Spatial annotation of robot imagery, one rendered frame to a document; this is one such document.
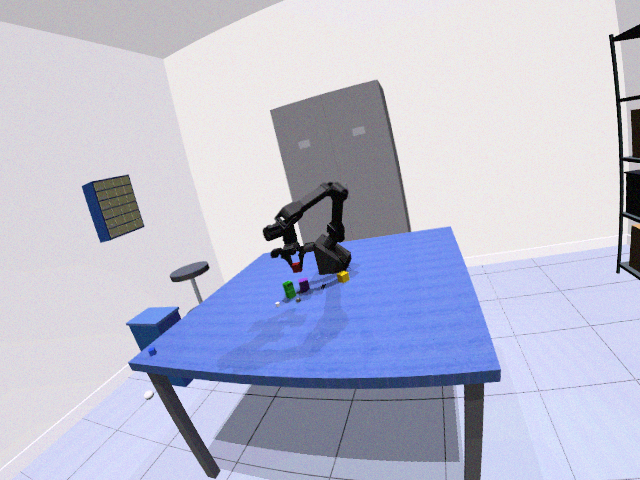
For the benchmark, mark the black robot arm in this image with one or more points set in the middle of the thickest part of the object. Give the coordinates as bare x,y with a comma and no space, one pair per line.
293,211

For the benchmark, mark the yellow block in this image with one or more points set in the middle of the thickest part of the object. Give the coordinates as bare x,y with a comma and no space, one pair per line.
343,277

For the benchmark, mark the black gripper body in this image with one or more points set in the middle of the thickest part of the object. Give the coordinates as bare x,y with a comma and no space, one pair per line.
308,247

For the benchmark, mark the purple cube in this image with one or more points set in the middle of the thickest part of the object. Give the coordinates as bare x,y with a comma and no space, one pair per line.
303,284

